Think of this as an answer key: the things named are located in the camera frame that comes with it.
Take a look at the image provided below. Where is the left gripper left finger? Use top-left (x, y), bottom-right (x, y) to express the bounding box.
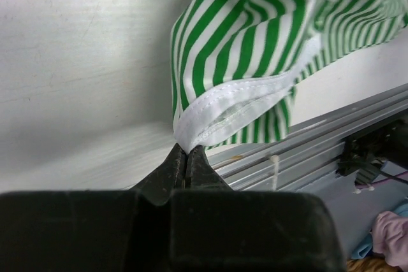
top-left (131, 144), bottom-right (186, 206)

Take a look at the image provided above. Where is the aluminium rail frame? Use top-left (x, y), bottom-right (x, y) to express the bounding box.
top-left (207, 85), bottom-right (407, 190)

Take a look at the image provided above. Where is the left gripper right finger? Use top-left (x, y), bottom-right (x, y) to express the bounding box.
top-left (186, 146), bottom-right (232, 190)

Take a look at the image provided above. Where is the green striped tank top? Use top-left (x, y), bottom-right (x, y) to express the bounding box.
top-left (170, 0), bottom-right (407, 152)

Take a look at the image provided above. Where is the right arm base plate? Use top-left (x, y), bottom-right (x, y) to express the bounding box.
top-left (337, 117), bottom-right (407, 190)

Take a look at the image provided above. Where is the lilac cloth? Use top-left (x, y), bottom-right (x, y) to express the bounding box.
top-left (371, 211), bottom-right (408, 271)

